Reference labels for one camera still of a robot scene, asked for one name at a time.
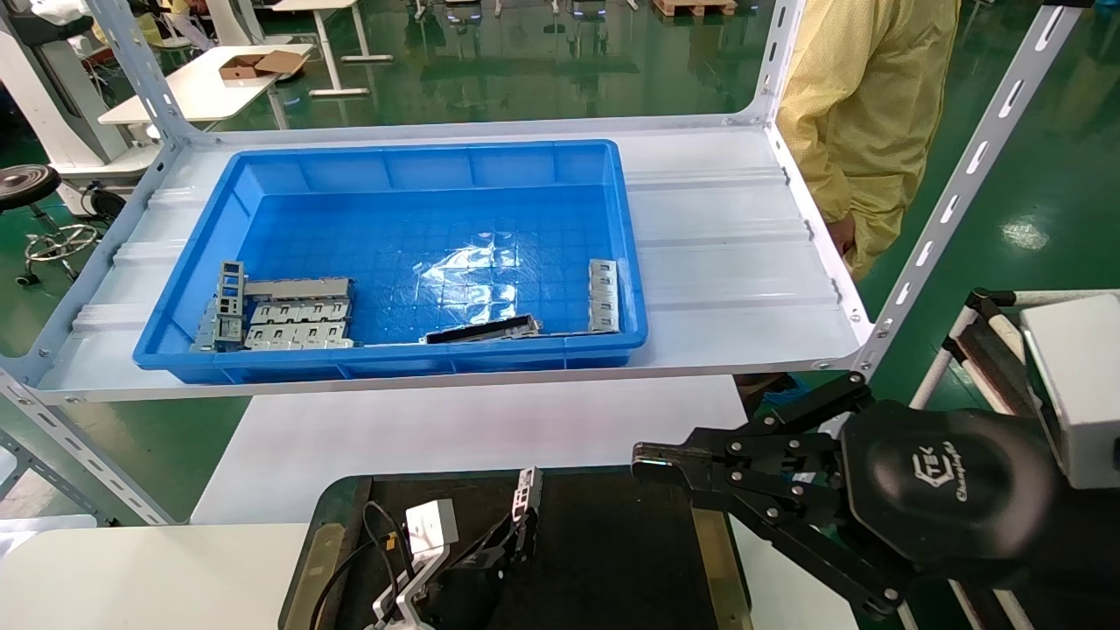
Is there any black round stool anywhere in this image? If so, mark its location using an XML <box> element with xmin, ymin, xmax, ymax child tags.
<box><xmin>0</xmin><ymin>164</ymin><xmax>102</xmax><ymax>288</ymax></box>

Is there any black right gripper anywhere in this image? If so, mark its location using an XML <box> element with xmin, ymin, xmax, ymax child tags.
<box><xmin>632</xmin><ymin>372</ymin><xmax>1120</xmax><ymax>620</ymax></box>

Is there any white desk with T feet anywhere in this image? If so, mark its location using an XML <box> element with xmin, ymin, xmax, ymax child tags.
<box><xmin>262</xmin><ymin>0</ymin><xmax>395</xmax><ymax>97</ymax></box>

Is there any white metal shelf rack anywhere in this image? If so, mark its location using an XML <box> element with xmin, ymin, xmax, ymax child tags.
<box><xmin>0</xmin><ymin>0</ymin><xmax>1090</xmax><ymax>526</ymax></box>

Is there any wooden pallet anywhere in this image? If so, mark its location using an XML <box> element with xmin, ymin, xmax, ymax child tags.
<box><xmin>652</xmin><ymin>0</ymin><xmax>738</xmax><ymax>18</ymax></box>

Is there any person with blue shoe covers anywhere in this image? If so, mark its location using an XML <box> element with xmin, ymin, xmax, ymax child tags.
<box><xmin>739</xmin><ymin>0</ymin><xmax>963</xmax><ymax>421</ymax></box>

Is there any white table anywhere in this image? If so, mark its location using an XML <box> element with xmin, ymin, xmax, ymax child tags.
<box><xmin>98</xmin><ymin>44</ymin><xmax>314</xmax><ymax>125</ymax></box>

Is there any grey leaning metal bracket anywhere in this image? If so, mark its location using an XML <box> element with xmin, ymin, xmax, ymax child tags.
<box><xmin>191</xmin><ymin>297</ymin><xmax>220</xmax><ymax>354</ymax></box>

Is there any open cardboard box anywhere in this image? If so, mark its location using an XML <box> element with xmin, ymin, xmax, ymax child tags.
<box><xmin>219</xmin><ymin>50</ymin><xmax>309</xmax><ymax>82</ymax></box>

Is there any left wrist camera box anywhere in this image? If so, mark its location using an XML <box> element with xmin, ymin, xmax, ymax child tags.
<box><xmin>372</xmin><ymin>499</ymin><xmax>459</xmax><ymax>630</ymax></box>

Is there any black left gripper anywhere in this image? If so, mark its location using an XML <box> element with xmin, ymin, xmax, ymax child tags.
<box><xmin>429</xmin><ymin>521</ymin><xmax>537</xmax><ymax>630</ymax></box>

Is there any silver perforated metal part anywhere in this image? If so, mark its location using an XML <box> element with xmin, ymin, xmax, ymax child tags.
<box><xmin>512</xmin><ymin>466</ymin><xmax>544</xmax><ymax>561</ymax></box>

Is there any black container with green rim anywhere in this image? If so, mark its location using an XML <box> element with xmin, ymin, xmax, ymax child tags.
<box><xmin>280</xmin><ymin>468</ymin><xmax>753</xmax><ymax>630</ymax></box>

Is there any silver slotted metal strip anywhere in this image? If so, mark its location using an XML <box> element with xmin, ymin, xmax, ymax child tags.
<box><xmin>588</xmin><ymin>259</ymin><xmax>620</xmax><ymax>334</ymax></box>

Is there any grey flat metal plate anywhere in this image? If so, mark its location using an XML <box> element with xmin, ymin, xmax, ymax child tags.
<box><xmin>243</xmin><ymin>277</ymin><xmax>357</xmax><ymax>301</ymax></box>
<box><xmin>243</xmin><ymin>322</ymin><xmax>358</xmax><ymax>351</ymax></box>
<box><xmin>248</xmin><ymin>300</ymin><xmax>353</xmax><ymax>325</ymax></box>

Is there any black camera cable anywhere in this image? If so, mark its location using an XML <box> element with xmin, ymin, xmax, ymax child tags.
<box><xmin>311</xmin><ymin>500</ymin><xmax>412</xmax><ymax>630</ymax></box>

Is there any dark narrow metal bar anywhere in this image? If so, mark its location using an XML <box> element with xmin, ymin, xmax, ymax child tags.
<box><xmin>420</xmin><ymin>315</ymin><xmax>543</xmax><ymax>345</ymax></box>

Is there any blue plastic bin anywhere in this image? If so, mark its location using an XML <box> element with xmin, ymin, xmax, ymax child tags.
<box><xmin>133</xmin><ymin>140</ymin><xmax>649</xmax><ymax>386</ymax></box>

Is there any white tube frame cart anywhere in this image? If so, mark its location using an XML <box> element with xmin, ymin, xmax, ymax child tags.
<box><xmin>910</xmin><ymin>287</ymin><xmax>1120</xmax><ymax>412</ymax></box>

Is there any grey upright metal bracket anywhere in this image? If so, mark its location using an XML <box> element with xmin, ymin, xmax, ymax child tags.
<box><xmin>216</xmin><ymin>260</ymin><xmax>247</xmax><ymax>351</ymax></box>

